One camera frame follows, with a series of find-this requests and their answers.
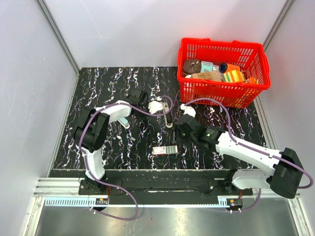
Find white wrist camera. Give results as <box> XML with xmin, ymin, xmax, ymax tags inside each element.
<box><xmin>148</xmin><ymin>96</ymin><xmax>163</xmax><ymax>115</ymax></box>
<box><xmin>180</xmin><ymin>104</ymin><xmax>196</xmax><ymax>118</ymax></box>

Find purple cable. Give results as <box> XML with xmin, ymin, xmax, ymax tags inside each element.
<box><xmin>183</xmin><ymin>97</ymin><xmax>314</xmax><ymax>213</ymax></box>
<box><xmin>78</xmin><ymin>95</ymin><xmax>173</xmax><ymax>220</ymax></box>

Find red plastic basket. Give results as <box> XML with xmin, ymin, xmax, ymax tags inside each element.
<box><xmin>177</xmin><ymin>38</ymin><xmax>271</xmax><ymax>108</ymax></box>

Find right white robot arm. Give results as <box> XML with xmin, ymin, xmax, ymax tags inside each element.
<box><xmin>176</xmin><ymin>114</ymin><xmax>304</xmax><ymax>199</ymax></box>

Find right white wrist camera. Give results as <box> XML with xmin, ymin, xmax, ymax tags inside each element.
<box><xmin>180</xmin><ymin>104</ymin><xmax>196</xmax><ymax>118</ymax></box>

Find orange bottle blue cap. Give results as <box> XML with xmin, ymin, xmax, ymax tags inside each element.
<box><xmin>219</xmin><ymin>62</ymin><xmax>241</xmax><ymax>73</ymax></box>

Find aluminium frame rail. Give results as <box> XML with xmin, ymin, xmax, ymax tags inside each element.
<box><xmin>34</xmin><ymin>177</ymin><xmax>301</xmax><ymax>197</ymax></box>

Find brown round item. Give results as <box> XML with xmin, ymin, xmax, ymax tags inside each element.
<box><xmin>183</xmin><ymin>59</ymin><xmax>201</xmax><ymax>75</ymax></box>

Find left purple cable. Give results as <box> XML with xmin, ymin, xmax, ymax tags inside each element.
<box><xmin>78</xmin><ymin>95</ymin><xmax>173</xmax><ymax>220</ymax></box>

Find teal white box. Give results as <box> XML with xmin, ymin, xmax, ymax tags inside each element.
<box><xmin>200</xmin><ymin>61</ymin><xmax>213</xmax><ymax>73</ymax></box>

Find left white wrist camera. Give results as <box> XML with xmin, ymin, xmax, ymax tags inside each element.
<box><xmin>148</xmin><ymin>96</ymin><xmax>163</xmax><ymax>115</ymax></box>

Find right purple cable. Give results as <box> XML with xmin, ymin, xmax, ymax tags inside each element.
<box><xmin>183</xmin><ymin>97</ymin><xmax>314</xmax><ymax>213</ymax></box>

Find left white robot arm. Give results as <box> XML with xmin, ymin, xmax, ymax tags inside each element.
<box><xmin>72</xmin><ymin>89</ymin><xmax>149</xmax><ymax>195</ymax></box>

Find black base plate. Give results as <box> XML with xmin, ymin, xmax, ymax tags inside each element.
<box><xmin>78</xmin><ymin>170</ymin><xmax>253</xmax><ymax>205</ymax></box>

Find yellow green sticky notes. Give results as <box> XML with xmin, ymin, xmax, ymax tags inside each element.
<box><xmin>223</xmin><ymin>70</ymin><xmax>246</xmax><ymax>83</ymax></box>

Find brown cardboard box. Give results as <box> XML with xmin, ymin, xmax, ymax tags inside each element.
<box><xmin>191</xmin><ymin>71</ymin><xmax>223</xmax><ymax>82</ymax></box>

